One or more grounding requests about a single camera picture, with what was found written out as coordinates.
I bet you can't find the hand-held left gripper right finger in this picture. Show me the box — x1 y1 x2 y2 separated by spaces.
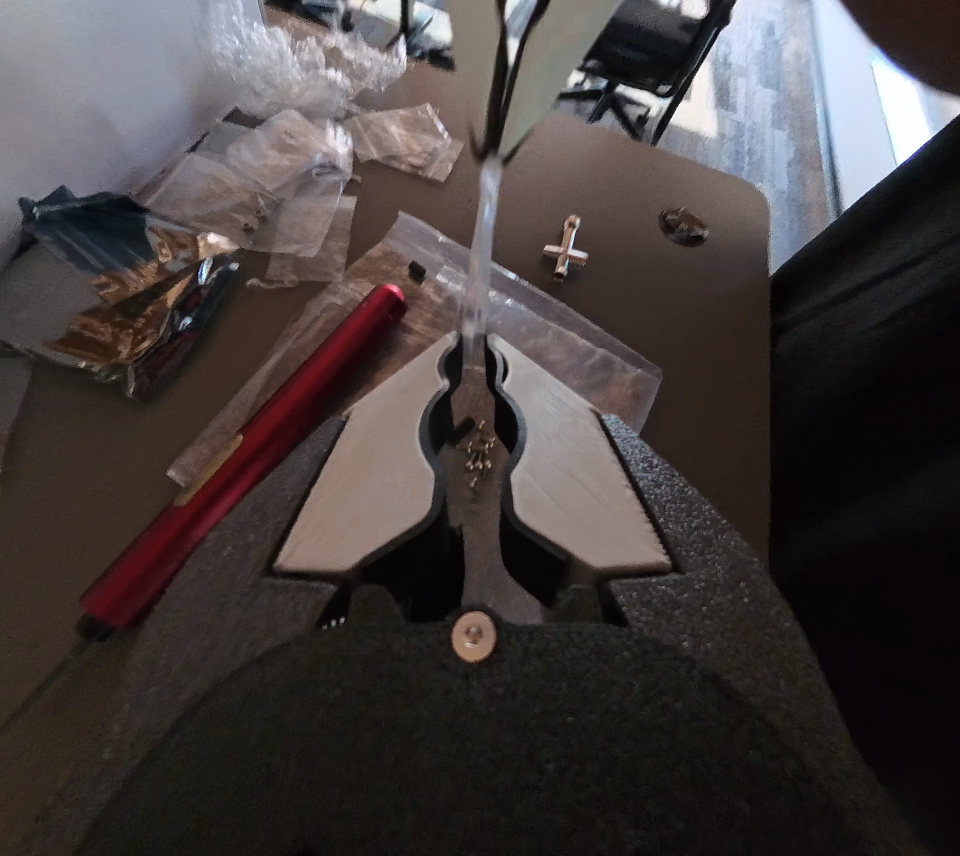
486 338 673 578

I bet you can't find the orange cardboard box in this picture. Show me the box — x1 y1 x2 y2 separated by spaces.
0 0 265 259

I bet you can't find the silver foil bag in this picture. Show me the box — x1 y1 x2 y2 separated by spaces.
0 190 243 403

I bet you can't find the narrow clear sleeve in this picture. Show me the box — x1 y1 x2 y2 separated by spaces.
165 247 408 506

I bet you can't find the round metal grommet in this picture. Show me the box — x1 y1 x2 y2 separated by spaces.
657 205 711 247

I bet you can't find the red screwdriver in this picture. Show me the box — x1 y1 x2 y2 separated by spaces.
73 280 411 649

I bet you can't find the metal cross wrench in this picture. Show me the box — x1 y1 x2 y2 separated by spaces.
540 213 595 283

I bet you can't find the pile of clear parts bags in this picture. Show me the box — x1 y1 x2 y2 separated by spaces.
137 14 468 289

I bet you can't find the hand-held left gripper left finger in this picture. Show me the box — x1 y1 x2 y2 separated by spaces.
273 336 466 580

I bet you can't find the small clear plastic bag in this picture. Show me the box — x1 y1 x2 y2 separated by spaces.
452 149 505 379

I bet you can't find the large clear zip bag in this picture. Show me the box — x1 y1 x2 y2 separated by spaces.
339 209 666 619

